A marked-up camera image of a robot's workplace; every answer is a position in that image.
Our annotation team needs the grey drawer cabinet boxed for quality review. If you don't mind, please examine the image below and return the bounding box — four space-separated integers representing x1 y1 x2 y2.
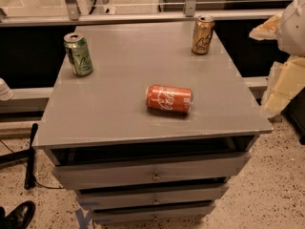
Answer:
32 20 274 225

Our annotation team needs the metal railing frame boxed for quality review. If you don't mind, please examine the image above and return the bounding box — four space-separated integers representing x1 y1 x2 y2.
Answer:
1 0 293 27

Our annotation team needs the black leather shoe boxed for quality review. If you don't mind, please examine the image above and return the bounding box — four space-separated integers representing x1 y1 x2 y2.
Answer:
0 200 35 229

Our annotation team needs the gold orange soda can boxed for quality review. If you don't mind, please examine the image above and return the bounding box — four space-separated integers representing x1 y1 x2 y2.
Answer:
192 15 215 54

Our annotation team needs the grey drawer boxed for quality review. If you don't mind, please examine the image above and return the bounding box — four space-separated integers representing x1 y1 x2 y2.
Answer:
92 201 215 224
52 152 251 190
76 183 229 210

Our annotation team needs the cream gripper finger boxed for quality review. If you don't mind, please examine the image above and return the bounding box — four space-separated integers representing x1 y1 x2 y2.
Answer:
262 56 305 116
249 14 282 41

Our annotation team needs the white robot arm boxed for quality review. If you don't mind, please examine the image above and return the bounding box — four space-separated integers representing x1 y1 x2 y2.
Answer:
249 0 305 117

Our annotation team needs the middle grey drawer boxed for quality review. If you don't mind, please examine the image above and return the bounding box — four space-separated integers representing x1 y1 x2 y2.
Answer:
76 183 229 210

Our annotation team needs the bottom grey drawer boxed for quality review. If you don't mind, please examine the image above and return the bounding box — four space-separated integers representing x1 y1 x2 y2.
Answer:
92 201 215 224

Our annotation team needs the green soda can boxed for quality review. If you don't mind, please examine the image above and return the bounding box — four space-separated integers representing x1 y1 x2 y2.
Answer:
64 32 93 76

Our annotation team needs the top grey drawer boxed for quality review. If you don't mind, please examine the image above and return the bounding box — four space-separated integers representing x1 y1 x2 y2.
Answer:
52 152 251 190

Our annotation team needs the red cola can lying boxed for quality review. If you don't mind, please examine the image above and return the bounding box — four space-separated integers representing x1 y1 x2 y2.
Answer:
146 85 193 115

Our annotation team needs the black stick on floor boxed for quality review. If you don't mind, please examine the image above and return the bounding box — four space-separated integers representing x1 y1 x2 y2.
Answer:
24 123 38 190

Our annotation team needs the white cylinder at left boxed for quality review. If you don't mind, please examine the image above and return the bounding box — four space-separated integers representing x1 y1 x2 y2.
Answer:
0 78 13 101

